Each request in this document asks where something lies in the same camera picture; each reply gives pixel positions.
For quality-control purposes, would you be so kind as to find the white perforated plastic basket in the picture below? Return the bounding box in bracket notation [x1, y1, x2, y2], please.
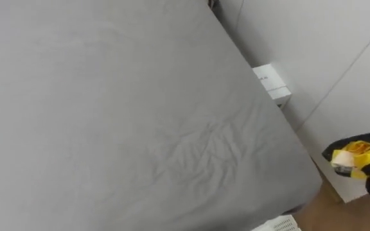
[251, 214, 303, 231]

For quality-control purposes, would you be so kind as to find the white cardboard box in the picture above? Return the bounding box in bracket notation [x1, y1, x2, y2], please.
[252, 63, 292, 107]

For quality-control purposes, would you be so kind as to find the grey bed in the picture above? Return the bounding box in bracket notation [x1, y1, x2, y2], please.
[0, 0, 323, 231]

